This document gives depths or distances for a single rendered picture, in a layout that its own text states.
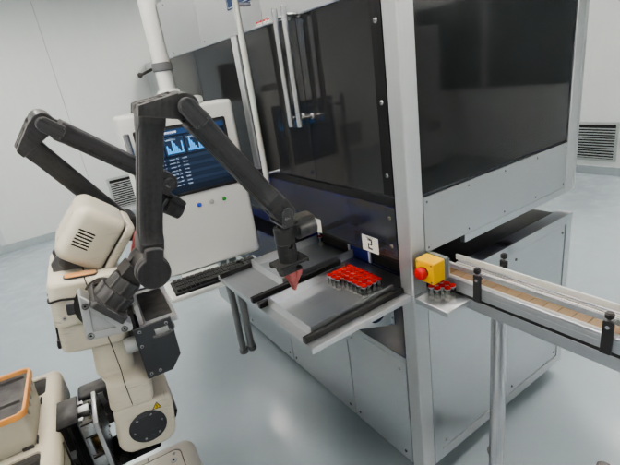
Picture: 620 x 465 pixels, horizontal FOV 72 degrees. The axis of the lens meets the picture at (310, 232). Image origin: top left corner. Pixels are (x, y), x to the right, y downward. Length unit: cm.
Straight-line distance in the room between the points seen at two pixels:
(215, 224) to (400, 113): 114
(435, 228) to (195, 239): 114
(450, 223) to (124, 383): 110
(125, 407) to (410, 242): 96
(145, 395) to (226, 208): 102
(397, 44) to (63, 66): 558
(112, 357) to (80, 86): 541
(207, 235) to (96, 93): 463
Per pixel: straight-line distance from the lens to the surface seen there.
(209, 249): 212
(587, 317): 133
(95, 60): 656
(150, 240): 105
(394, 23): 127
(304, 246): 194
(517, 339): 213
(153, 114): 98
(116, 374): 137
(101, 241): 119
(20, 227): 660
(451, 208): 149
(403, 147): 129
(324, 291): 154
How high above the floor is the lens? 162
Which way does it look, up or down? 21 degrees down
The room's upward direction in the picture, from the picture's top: 8 degrees counter-clockwise
